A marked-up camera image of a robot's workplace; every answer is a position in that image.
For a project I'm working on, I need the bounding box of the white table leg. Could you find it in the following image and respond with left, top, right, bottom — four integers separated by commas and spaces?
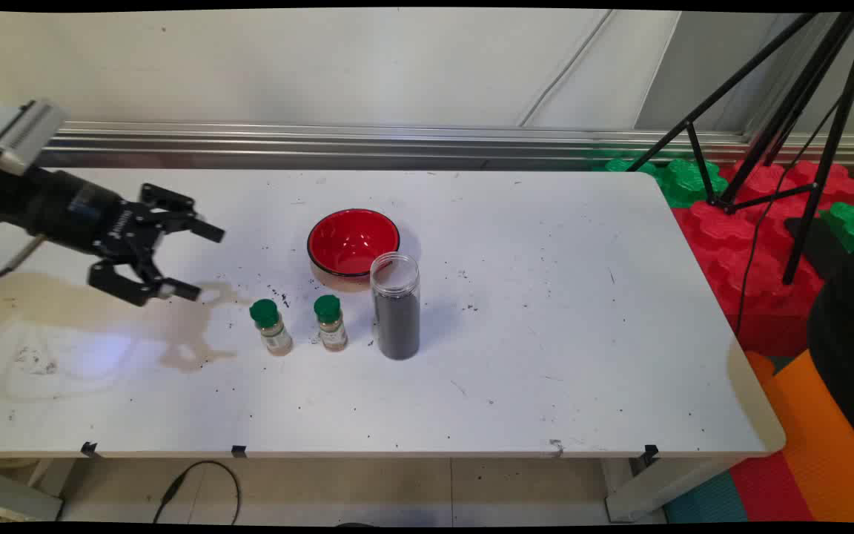
0, 460, 76, 522
605, 454, 747, 524

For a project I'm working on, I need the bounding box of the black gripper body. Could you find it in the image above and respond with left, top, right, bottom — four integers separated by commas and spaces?
0, 165, 153, 262

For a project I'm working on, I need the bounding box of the red foam block stack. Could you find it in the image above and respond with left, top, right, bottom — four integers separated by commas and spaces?
672, 159, 854, 357

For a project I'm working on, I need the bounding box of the red foam mat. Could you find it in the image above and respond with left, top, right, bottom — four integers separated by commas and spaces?
727, 452, 817, 524

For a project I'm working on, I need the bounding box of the red bowl black rim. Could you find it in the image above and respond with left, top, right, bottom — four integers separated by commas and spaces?
306, 208, 401, 292

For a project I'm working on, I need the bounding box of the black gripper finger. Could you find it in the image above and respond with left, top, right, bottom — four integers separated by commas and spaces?
87, 256, 202, 307
139, 182, 225, 243

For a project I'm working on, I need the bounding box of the orange foam mat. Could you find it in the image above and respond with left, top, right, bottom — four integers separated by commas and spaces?
746, 349, 854, 524

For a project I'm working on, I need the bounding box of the black tripod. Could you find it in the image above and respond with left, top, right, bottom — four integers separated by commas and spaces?
626, 10, 854, 286

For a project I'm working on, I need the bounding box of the teal foam mat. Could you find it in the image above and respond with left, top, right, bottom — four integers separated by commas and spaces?
664, 471, 750, 524

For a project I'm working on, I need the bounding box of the black round object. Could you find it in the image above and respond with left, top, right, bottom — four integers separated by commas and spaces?
805, 211, 854, 468

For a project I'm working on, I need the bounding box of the green cap spice bottle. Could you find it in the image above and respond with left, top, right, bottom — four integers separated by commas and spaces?
314, 294, 349, 352
249, 299, 294, 357

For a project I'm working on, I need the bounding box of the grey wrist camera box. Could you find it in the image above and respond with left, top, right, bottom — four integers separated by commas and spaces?
0, 100, 70, 177

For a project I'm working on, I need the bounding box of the black floor cable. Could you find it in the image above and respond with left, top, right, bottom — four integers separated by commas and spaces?
151, 460, 242, 526

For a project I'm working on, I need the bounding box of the clear plastic jar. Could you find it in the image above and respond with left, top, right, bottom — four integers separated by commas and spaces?
369, 252, 422, 361

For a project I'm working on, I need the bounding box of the aluminium wall rail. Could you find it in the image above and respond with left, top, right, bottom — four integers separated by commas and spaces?
0, 119, 854, 168

